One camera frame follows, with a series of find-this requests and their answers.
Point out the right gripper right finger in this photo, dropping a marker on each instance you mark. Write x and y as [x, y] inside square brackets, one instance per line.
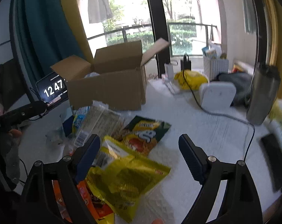
[240, 203]

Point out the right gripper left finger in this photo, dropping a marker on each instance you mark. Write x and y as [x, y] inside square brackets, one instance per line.
[38, 198]

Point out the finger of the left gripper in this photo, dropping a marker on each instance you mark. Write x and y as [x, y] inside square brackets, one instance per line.
[17, 116]

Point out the clear cookie sleeve package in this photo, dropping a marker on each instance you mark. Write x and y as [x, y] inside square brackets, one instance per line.
[99, 121]

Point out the tablet showing clock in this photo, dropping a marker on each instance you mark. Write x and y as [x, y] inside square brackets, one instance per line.
[52, 90]

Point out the black smartphone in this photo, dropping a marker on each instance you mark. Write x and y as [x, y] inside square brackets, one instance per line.
[273, 154]

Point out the orange snack bag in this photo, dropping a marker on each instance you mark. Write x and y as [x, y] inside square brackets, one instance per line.
[99, 209]

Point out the blue snack bag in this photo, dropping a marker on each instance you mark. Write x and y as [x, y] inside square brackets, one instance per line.
[79, 117]

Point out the yellow snack bag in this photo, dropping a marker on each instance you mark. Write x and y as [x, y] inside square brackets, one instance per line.
[120, 177]

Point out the teal curtain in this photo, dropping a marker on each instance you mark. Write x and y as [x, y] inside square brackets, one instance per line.
[44, 36]

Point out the open cardboard box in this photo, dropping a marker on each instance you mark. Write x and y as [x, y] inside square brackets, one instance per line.
[116, 77]

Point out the white paper box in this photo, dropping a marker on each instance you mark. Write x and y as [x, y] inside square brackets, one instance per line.
[216, 95]

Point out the yellow curtain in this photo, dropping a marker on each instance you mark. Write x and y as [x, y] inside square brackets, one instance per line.
[72, 14]

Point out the green yellow chips bag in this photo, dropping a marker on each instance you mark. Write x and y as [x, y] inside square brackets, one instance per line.
[142, 134]

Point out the grey cloth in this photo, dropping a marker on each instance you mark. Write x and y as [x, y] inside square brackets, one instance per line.
[243, 83]

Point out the steel thermos bottle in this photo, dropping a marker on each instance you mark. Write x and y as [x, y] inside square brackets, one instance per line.
[265, 86]

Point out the yellow crumpled bag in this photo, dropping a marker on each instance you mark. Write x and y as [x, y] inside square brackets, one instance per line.
[188, 79]

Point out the white lattice basket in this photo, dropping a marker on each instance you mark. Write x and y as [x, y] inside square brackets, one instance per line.
[213, 67]

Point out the hanging grey shirt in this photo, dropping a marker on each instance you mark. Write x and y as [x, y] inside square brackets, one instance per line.
[99, 11]

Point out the black power adapter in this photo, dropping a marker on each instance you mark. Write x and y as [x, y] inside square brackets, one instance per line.
[185, 65]

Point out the black window frame post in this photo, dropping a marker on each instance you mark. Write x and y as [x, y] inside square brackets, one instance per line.
[160, 30]

